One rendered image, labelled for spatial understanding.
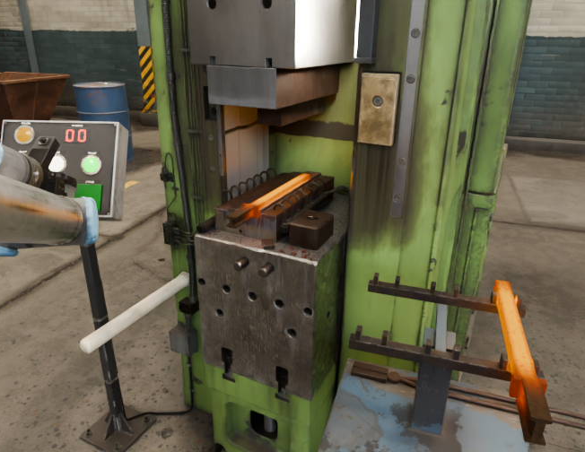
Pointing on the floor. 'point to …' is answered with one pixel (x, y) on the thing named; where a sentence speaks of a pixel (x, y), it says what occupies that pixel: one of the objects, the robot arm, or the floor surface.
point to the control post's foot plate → (98, 438)
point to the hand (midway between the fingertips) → (72, 186)
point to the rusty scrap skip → (23, 97)
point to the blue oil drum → (104, 106)
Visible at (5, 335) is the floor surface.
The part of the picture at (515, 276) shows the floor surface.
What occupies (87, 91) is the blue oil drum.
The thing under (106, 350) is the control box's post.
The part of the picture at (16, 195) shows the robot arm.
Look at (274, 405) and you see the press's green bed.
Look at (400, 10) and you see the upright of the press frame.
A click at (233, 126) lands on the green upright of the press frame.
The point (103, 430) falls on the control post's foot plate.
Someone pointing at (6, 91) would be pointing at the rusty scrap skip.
